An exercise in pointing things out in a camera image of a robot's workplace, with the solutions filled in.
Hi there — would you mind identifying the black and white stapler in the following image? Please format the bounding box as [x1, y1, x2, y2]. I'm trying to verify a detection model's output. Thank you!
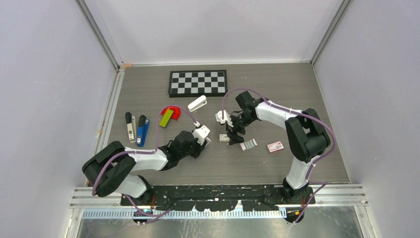
[125, 112, 137, 143]

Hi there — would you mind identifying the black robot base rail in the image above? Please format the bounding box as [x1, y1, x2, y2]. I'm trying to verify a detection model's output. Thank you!
[133, 184, 313, 212]

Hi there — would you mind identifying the red white staple box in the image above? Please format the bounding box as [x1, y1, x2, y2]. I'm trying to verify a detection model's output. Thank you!
[267, 141, 284, 153]

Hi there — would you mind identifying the blue stapler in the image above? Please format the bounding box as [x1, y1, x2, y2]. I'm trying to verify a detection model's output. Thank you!
[136, 115, 150, 147]

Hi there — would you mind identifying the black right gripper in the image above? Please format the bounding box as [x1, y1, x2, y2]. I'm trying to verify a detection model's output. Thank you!
[225, 113, 255, 145]

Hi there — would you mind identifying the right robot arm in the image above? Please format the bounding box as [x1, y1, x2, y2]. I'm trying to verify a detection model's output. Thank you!
[215, 89, 336, 204]

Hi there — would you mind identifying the checkerboard calibration board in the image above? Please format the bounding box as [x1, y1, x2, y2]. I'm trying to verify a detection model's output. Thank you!
[168, 70, 228, 98]

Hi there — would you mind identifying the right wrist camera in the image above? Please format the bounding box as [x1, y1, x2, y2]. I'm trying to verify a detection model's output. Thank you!
[215, 110, 233, 127]

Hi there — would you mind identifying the green lego brick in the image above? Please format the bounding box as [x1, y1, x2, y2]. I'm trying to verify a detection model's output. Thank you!
[159, 109, 174, 128]

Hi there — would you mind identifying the red arch toy block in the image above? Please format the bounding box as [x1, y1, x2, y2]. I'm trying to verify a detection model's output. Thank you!
[160, 106, 181, 120]

